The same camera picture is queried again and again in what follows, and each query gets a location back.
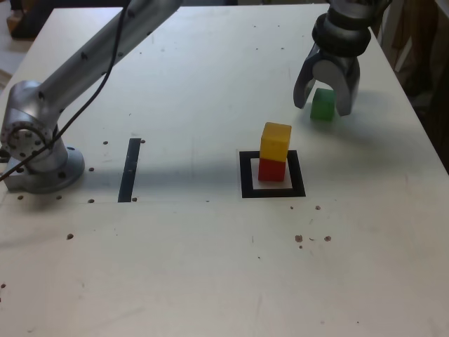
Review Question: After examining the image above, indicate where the green cube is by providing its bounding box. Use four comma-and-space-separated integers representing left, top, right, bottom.
309, 87, 336, 122

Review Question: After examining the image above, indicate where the red cube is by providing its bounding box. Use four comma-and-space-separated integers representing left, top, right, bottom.
257, 157, 287, 183

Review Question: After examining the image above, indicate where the black tape square outline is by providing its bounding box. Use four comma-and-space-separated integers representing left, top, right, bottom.
239, 150, 307, 199

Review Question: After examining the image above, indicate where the yellow cube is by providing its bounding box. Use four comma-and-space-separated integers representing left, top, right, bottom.
260, 121, 293, 163

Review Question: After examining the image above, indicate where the black tape strip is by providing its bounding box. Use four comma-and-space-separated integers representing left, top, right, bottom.
117, 138, 141, 204

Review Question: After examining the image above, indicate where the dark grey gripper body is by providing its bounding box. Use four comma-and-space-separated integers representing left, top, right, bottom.
314, 44, 359, 72

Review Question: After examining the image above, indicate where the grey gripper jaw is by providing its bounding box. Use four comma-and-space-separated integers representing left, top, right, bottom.
314, 58, 361, 118
293, 42, 322, 110

